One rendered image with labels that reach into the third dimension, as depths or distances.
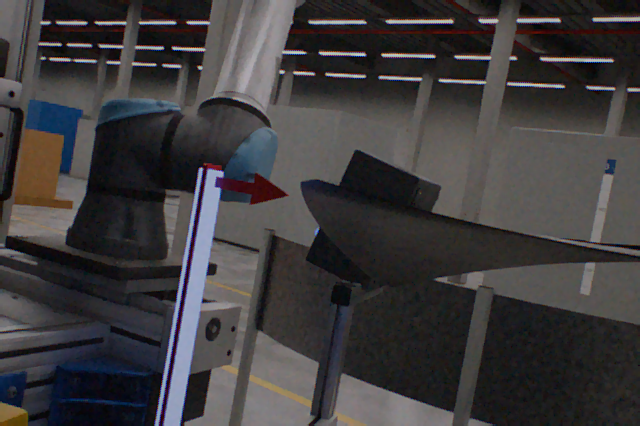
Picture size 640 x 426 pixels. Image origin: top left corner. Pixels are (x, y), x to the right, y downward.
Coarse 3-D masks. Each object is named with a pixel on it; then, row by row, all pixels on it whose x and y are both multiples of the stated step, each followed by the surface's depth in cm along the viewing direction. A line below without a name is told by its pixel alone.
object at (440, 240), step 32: (320, 192) 42; (352, 192) 41; (320, 224) 50; (352, 224) 48; (384, 224) 46; (416, 224) 44; (448, 224) 41; (480, 224) 40; (352, 256) 56; (384, 256) 55; (416, 256) 54; (448, 256) 53; (480, 256) 52; (512, 256) 51; (544, 256) 50; (576, 256) 49; (608, 256) 46
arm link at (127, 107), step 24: (120, 120) 104; (144, 120) 104; (168, 120) 105; (96, 144) 106; (120, 144) 104; (144, 144) 104; (168, 144) 103; (96, 168) 105; (120, 168) 104; (144, 168) 105; (168, 168) 104
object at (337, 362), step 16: (336, 320) 105; (336, 336) 104; (336, 352) 104; (320, 368) 105; (336, 368) 104; (320, 384) 105; (336, 384) 105; (320, 400) 105; (336, 400) 106; (320, 416) 105
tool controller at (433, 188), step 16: (352, 160) 109; (368, 160) 108; (384, 160) 108; (352, 176) 109; (368, 176) 108; (384, 176) 107; (400, 176) 107; (416, 176) 106; (368, 192) 108; (384, 192) 107; (400, 192) 107; (416, 192) 108; (432, 192) 121; (432, 208) 129; (320, 240) 110; (320, 256) 110; (336, 256) 110; (336, 272) 110; (352, 272) 109; (368, 288) 109
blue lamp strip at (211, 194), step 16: (208, 176) 52; (208, 192) 52; (208, 208) 53; (208, 224) 53; (208, 240) 54; (208, 256) 54; (192, 272) 53; (192, 288) 53; (192, 304) 53; (192, 320) 54; (192, 336) 54; (192, 352) 55; (176, 368) 53; (176, 384) 53; (176, 400) 54; (176, 416) 54
